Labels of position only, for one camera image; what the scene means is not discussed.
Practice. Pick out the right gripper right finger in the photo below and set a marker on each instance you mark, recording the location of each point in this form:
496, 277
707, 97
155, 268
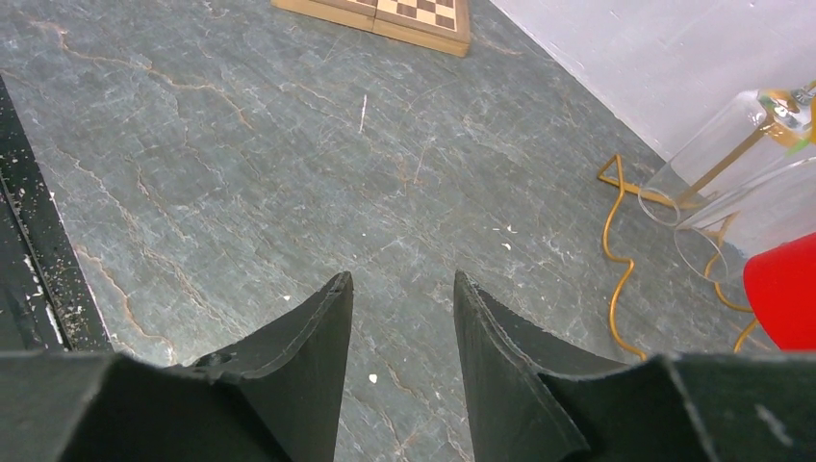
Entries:
513, 416

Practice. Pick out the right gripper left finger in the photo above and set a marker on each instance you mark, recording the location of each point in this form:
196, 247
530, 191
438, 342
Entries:
278, 391

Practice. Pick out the red wine glass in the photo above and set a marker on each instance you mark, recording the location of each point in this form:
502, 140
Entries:
780, 287

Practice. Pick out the wooden chessboard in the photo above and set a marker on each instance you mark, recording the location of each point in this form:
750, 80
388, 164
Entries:
441, 25

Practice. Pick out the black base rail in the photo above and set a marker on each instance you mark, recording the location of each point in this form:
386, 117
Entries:
46, 303

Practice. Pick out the gold wire glass rack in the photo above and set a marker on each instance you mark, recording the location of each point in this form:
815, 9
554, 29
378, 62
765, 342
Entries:
612, 173

